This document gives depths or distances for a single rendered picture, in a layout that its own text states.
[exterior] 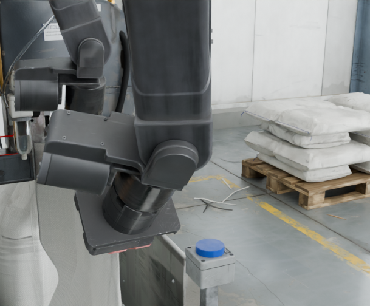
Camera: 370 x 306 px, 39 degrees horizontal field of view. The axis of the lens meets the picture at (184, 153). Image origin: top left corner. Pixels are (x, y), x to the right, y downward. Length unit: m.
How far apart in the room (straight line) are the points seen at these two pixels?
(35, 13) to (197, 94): 0.64
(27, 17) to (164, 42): 0.65
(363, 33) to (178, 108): 6.49
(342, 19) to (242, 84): 1.52
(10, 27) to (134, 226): 0.54
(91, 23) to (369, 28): 6.15
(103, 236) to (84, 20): 0.30
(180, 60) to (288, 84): 5.92
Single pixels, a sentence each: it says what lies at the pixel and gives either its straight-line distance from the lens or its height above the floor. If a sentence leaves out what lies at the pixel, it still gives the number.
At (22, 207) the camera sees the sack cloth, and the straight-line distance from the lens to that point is 1.30.
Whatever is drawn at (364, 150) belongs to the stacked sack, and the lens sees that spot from 3.82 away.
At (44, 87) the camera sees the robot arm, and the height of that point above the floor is 1.22.
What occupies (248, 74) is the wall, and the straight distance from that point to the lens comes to 5.92.
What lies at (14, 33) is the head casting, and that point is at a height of 1.28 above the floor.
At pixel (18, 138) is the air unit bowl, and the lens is 0.94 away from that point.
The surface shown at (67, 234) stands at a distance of 1.05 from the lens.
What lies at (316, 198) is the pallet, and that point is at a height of 0.07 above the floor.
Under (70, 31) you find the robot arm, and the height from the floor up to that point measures 1.30.
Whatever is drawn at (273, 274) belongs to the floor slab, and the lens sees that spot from 2.77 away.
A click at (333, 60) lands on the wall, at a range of 6.63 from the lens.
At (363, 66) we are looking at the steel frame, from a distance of 6.82.
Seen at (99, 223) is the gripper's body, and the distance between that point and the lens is 0.53.
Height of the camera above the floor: 1.33
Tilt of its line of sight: 16 degrees down
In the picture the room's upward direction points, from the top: straight up
